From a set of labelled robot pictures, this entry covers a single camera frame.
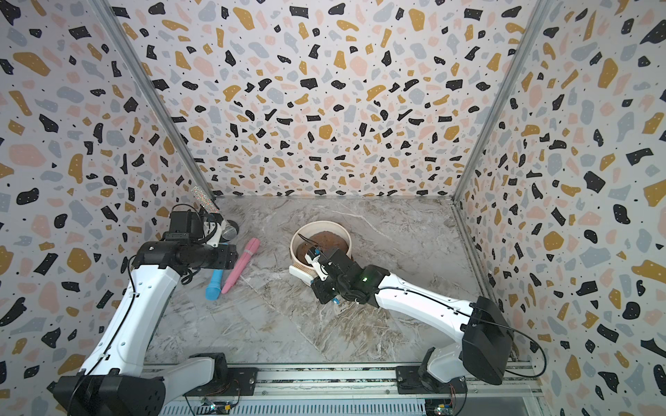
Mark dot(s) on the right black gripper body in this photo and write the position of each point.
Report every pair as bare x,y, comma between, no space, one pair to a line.
329,288

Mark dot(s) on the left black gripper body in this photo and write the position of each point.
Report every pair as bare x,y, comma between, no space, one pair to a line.
220,256

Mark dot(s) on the cream ceramic pot with mud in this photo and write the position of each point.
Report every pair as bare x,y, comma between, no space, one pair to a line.
327,234

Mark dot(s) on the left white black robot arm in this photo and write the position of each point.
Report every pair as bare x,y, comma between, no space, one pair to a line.
111,380

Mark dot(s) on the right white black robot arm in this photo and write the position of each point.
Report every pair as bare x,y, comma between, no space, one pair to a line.
482,338

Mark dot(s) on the pink silicone tool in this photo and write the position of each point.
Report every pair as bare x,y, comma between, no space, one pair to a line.
245,258

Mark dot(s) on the blue silicone tool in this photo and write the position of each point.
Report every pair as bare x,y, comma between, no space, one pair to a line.
213,290

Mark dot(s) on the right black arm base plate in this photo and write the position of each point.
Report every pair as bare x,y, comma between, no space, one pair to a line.
413,380

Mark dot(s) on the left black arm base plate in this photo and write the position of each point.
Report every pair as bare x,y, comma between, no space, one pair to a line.
235,382

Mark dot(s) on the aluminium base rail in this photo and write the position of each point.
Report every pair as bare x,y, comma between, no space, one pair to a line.
353,389

